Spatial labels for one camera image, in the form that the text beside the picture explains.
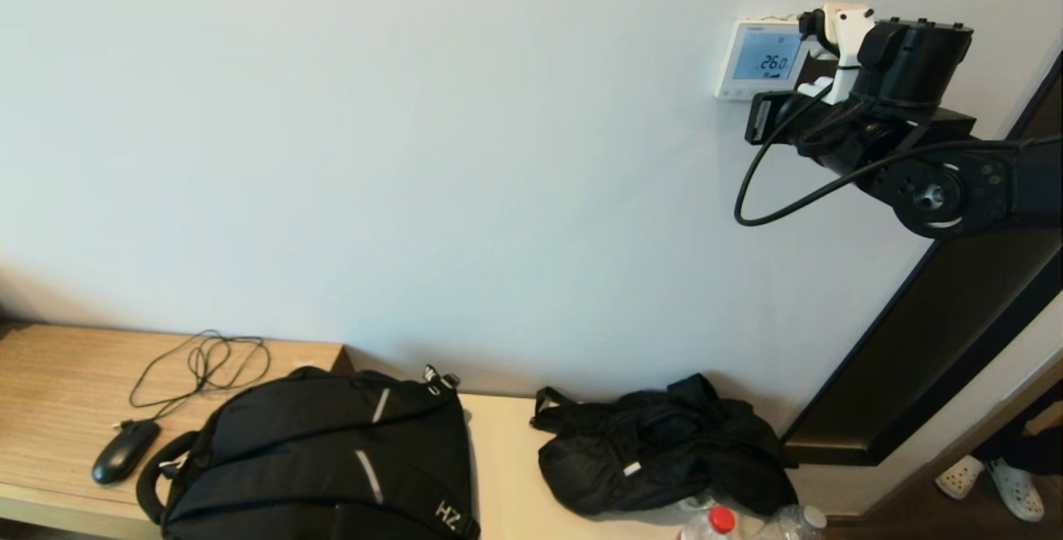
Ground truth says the white wall thermostat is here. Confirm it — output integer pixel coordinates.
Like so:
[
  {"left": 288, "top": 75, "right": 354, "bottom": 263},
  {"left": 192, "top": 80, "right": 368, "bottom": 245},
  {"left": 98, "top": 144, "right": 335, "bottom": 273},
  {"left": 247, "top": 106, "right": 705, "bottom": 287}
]
[{"left": 714, "top": 19, "right": 811, "bottom": 101}]

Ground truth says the crumpled black fabric bag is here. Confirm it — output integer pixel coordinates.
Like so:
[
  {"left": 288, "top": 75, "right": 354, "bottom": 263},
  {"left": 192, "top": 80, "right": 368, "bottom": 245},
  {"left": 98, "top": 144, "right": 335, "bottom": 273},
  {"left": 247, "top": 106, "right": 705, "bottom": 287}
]
[{"left": 530, "top": 372, "right": 798, "bottom": 518}]

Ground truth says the white clog shoe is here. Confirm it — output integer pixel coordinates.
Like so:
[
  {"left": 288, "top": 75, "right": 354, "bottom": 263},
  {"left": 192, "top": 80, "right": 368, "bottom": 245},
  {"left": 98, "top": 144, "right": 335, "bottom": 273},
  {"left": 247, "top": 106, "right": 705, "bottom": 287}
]
[
  {"left": 936, "top": 454, "right": 985, "bottom": 501},
  {"left": 987, "top": 459, "right": 1046, "bottom": 523}
]

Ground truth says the black trouser leg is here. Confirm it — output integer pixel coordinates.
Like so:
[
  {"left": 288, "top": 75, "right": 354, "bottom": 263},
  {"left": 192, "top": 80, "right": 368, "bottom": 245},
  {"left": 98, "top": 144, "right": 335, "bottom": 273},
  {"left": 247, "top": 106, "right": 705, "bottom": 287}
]
[{"left": 973, "top": 380, "right": 1063, "bottom": 476}]

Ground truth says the white cap clear bottle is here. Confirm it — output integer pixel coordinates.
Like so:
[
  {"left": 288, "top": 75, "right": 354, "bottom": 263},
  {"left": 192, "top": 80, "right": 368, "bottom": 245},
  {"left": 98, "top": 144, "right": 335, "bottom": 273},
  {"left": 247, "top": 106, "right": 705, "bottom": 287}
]
[{"left": 752, "top": 503, "right": 829, "bottom": 540}]

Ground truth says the red cap water bottle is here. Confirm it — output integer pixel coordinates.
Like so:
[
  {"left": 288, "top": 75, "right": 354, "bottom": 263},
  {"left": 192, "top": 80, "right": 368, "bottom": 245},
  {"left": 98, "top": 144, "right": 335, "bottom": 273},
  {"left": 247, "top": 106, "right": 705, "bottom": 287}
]
[{"left": 677, "top": 504, "right": 738, "bottom": 540}]

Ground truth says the cream low cabinet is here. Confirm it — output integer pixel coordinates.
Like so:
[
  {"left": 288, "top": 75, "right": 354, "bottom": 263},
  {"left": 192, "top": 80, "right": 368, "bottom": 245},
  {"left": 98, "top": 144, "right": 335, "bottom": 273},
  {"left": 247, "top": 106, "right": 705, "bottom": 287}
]
[{"left": 461, "top": 393, "right": 831, "bottom": 540}]

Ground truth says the large black backpack HZ print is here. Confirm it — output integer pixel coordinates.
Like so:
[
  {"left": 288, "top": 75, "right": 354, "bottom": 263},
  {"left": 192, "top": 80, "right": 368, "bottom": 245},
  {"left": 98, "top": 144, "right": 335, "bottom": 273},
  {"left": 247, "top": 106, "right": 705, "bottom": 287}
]
[{"left": 135, "top": 366, "right": 481, "bottom": 540}]

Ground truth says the black computer mouse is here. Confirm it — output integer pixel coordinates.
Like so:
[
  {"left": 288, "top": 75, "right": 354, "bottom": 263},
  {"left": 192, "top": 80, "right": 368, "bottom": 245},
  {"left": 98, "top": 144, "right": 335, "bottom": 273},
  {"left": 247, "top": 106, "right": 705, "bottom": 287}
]
[{"left": 91, "top": 420, "right": 161, "bottom": 487}]

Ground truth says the light wooden desk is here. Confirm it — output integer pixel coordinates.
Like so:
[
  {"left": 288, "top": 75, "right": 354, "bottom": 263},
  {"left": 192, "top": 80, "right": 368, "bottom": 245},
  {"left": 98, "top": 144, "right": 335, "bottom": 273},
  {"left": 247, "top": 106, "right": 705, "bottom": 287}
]
[{"left": 0, "top": 322, "right": 354, "bottom": 540}]

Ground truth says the black wall switch panel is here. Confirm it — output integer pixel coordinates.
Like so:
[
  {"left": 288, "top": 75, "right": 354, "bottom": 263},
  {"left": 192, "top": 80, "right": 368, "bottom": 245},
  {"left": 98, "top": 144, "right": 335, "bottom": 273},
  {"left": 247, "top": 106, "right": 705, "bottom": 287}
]
[{"left": 801, "top": 50, "right": 835, "bottom": 88}]

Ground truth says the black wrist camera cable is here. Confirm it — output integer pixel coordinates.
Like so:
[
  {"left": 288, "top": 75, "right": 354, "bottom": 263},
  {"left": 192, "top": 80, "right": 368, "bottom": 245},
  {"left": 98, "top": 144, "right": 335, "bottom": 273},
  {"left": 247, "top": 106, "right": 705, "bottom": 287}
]
[{"left": 733, "top": 83, "right": 1063, "bottom": 228}]

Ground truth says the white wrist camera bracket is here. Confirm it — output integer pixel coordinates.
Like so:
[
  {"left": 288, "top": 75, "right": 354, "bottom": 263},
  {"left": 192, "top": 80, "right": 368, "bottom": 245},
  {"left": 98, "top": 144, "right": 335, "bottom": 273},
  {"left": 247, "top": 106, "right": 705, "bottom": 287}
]
[{"left": 799, "top": 2, "right": 875, "bottom": 105}]

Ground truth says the thin black mouse cable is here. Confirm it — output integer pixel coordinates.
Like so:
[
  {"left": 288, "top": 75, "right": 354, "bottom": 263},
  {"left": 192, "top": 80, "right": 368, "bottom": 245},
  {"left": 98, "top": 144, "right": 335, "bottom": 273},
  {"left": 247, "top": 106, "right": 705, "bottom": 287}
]
[{"left": 112, "top": 331, "right": 272, "bottom": 433}]

